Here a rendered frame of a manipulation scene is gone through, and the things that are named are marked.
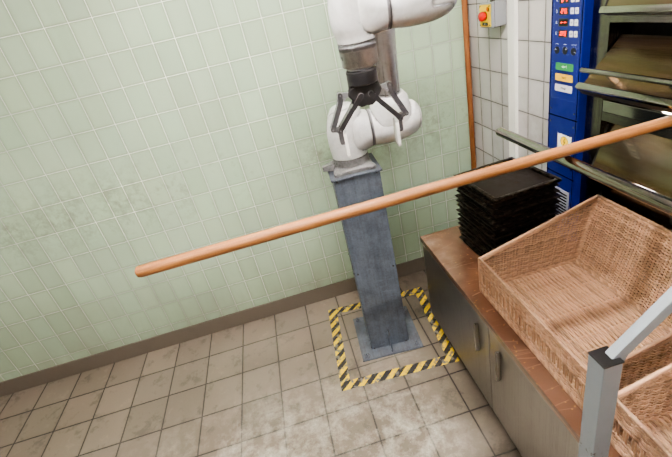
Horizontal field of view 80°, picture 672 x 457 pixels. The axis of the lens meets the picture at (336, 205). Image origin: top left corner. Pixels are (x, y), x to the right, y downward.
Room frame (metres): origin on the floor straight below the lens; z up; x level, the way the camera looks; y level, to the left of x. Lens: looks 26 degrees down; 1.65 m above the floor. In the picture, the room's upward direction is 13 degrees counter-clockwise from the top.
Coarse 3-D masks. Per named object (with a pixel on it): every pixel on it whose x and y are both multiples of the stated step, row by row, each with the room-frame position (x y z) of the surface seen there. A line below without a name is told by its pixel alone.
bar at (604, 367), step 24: (528, 144) 1.08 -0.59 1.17; (576, 168) 0.88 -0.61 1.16; (624, 192) 0.74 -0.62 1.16; (648, 192) 0.69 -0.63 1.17; (648, 312) 0.52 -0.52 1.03; (624, 336) 0.52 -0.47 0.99; (600, 360) 0.51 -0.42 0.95; (624, 360) 0.51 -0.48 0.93; (600, 384) 0.49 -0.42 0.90; (600, 408) 0.49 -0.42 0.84; (600, 432) 0.49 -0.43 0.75; (600, 456) 0.49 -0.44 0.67
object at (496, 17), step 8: (496, 0) 1.85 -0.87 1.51; (504, 0) 1.81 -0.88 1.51; (480, 8) 1.89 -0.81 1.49; (496, 8) 1.81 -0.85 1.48; (504, 8) 1.81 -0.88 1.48; (488, 16) 1.83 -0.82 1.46; (496, 16) 1.81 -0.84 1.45; (504, 16) 1.81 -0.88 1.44; (480, 24) 1.89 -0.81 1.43; (488, 24) 1.83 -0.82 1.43; (496, 24) 1.81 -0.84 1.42; (504, 24) 1.81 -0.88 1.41
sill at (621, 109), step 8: (608, 104) 1.24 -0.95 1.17; (616, 104) 1.21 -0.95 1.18; (624, 104) 1.18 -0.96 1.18; (608, 112) 1.24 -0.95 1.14; (616, 112) 1.20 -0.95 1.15; (624, 112) 1.17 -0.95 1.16; (632, 112) 1.15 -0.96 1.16; (640, 112) 1.12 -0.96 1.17; (648, 112) 1.09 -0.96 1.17; (656, 112) 1.07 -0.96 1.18; (664, 112) 1.05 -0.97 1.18; (640, 120) 1.11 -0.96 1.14; (648, 120) 1.09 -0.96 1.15
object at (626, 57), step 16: (624, 48) 1.21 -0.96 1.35; (640, 48) 1.16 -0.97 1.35; (656, 48) 1.11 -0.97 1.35; (608, 64) 1.22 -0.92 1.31; (624, 64) 1.16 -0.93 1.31; (640, 64) 1.11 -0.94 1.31; (656, 64) 1.07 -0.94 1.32; (592, 80) 1.23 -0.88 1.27; (608, 80) 1.17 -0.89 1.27; (624, 80) 1.12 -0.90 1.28; (608, 96) 1.13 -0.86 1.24
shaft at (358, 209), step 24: (576, 144) 0.93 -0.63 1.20; (600, 144) 0.92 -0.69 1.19; (504, 168) 0.90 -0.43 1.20; (408, 192) 0.89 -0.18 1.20; (432, 192) 0.89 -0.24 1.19; (312, 216) 0.88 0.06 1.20; (336, 216) 0.87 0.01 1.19; (240, 240) 0.85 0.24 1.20; (264, 240) 0.85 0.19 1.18; (144, 264) 0.84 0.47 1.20; (168, 264) 0.83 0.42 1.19
